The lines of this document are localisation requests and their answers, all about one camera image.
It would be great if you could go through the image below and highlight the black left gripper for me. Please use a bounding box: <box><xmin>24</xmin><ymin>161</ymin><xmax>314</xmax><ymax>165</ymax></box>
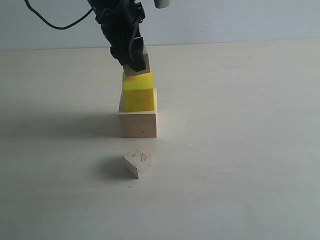
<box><xmin>88</xmin><ymin>0</ymin><xmax>146</xmax><ymax>72</ymax></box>

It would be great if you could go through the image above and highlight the medium grained wooden cube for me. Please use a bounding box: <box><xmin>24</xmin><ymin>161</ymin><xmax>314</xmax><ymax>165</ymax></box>
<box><xmin>123</xmin><ymin>45</ymin><xmax>151</xmax><ymax>77</ymax></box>

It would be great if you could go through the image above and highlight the yellow cube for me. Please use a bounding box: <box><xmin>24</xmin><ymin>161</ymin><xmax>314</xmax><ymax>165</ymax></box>
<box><xmin>122</xmin><ymin>72</ymin><xmax>156</xmax><ymax>113</ymax></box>

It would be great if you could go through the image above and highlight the large light wooden cube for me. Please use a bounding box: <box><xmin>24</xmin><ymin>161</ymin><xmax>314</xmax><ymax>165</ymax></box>
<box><xmin>118</xmin><ymin>88</ymin><xmax>158</xmax><ymax>138</ymax></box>

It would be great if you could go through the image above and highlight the small pale wooden cube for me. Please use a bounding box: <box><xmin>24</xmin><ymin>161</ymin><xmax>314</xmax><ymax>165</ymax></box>
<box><xmin>123</xmin><ymin>145</ymin><xmax>152</xmax><ymax>179</ymax></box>

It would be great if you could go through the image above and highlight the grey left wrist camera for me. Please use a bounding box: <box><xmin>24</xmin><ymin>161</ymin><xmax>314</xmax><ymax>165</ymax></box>
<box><xmin>154</xmin><ymin>0</ymin><xmax>171</xmax><ymax>9</ymax></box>

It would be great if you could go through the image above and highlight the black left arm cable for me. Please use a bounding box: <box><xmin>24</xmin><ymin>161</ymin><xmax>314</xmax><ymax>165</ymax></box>
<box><xmin>24</xmin><ymin>0</ymin><xmax>97</xmax><ymax>31</ymax></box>

